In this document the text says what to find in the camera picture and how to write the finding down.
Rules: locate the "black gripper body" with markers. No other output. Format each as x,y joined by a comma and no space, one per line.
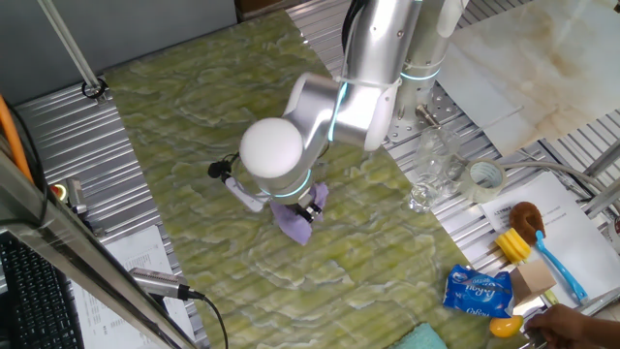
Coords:
310,212

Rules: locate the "purple cloth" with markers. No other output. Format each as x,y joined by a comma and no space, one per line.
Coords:
290,225

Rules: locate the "person's forearm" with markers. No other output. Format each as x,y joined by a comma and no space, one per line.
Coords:
605,337

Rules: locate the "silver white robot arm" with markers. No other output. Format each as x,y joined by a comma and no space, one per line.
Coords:
368,48

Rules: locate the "teal cloth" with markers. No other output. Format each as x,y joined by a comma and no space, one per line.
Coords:
419,339

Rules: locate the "person's hand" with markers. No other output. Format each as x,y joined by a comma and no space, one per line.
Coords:
562,327

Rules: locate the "black foam microphone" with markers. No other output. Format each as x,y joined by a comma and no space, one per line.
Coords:
219,169

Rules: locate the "large clear glass beaker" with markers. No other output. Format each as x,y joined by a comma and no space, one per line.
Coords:
436,186

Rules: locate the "small clear glass beaker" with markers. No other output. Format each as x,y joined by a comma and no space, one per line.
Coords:
438,143

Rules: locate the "green marble pattern mat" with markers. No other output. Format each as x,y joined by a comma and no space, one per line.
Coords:
218,97

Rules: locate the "clear tape roll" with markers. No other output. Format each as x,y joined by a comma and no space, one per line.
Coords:
472,189

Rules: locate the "paper sheet with text table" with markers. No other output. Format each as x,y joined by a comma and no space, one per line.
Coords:
145,252

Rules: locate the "blue snack bag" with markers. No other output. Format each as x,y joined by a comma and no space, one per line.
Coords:
477,291

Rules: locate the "yellow ribbed sponge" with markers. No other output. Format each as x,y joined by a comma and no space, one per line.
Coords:
512,244

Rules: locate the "brown round brush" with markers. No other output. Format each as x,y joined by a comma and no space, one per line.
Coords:
525,218

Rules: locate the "yellow orange round object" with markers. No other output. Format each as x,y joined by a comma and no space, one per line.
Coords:
506,326

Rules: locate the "small cardboard box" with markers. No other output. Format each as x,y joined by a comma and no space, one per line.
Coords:
533,281

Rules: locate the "white marble pattern sheet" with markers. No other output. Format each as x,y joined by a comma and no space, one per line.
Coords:
533,58

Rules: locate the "white printed paper sheet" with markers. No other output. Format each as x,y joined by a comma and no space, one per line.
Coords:
581,242

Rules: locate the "aluminium pole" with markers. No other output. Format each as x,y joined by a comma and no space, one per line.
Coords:
72,51

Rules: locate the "black keyboard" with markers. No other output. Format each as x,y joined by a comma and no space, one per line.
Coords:
34,300

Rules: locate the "aluminium strut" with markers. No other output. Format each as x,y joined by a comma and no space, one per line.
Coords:
603,162

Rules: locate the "orange pole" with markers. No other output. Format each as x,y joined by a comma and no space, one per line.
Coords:
13,140

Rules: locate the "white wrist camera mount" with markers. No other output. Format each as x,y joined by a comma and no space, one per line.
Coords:
244,195

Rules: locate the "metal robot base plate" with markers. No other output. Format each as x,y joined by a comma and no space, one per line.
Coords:
445,114

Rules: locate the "grey ribbed camera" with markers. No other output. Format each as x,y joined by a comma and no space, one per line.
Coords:
155,282

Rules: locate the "metal frame bar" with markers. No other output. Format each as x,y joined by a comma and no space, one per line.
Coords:
72,247

